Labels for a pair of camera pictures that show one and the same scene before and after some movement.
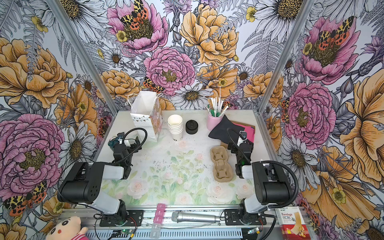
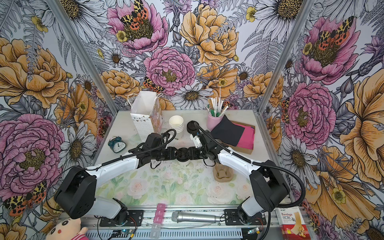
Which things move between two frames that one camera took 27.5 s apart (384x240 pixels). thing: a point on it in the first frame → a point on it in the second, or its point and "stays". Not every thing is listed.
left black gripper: [135, 149] → [171, 154]
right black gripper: [234, 147] → [193, 153]
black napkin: [226, 131] stays
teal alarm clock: [111, 143] stays
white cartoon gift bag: [147, 115] stays
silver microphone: [179, 217] stays
